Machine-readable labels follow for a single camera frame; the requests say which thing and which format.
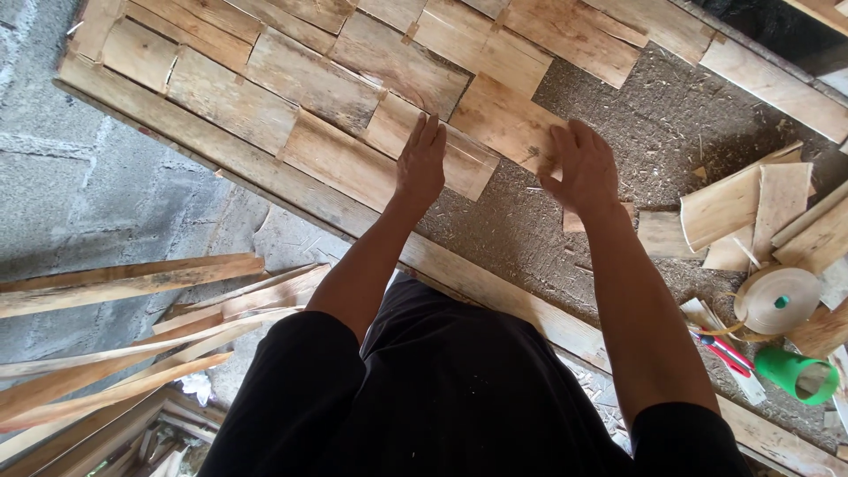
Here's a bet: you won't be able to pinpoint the person's right hand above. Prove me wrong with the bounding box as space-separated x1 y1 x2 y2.
538 119 621 220

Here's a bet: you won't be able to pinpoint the beige paper tape roll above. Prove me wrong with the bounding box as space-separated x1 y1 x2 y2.
733 265 823 336

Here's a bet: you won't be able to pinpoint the person's left hand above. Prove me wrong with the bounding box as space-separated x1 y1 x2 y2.
395 113 448 203

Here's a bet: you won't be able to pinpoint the wooden frame with scraps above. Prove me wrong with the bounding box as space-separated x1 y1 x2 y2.
0 387 227 477

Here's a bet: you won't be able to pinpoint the pile of long wood slats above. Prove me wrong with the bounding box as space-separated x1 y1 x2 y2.
0 253 332 433

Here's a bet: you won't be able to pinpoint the mat of taped veneer panels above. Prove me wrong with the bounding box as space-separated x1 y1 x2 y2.
69 0 716 214

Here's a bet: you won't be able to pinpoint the person's black clothing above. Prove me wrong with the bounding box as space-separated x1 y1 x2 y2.
199 273 753 477

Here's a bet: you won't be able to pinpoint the white crumpled paper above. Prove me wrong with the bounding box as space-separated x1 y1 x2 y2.
179 371 214 406

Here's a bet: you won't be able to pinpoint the green plastic cup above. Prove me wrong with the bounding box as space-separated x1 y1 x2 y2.
754 346 841 406

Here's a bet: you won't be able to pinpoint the long wooden table edge board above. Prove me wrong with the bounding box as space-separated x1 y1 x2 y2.
54 52 848 477

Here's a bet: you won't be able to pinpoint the long wooden rail plank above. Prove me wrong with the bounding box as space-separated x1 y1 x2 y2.
669 0 848 144

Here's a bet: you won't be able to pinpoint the red scissors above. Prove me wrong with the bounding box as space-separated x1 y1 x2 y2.
689 329 756 379

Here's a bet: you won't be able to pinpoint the heap of loose veneer pieces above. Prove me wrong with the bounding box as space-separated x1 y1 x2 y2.
637 140 848 362

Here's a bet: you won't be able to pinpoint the square pale veneer sheet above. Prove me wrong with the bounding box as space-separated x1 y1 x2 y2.
449 72 572 181

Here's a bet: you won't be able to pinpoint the pale thin wood strip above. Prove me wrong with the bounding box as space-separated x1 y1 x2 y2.
680 298 768 406

